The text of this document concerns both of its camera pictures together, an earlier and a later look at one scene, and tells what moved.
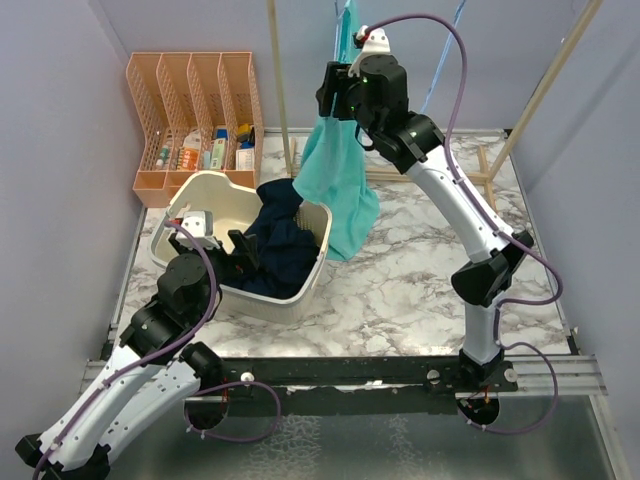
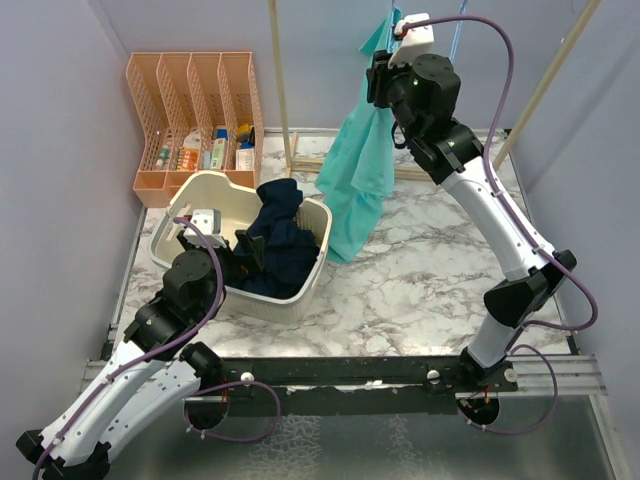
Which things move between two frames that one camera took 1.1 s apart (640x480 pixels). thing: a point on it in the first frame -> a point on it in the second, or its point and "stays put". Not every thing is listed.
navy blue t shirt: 286,251 stays put
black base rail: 407,373 stays put
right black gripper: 337,81 -> 379,75
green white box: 219,149 stays put
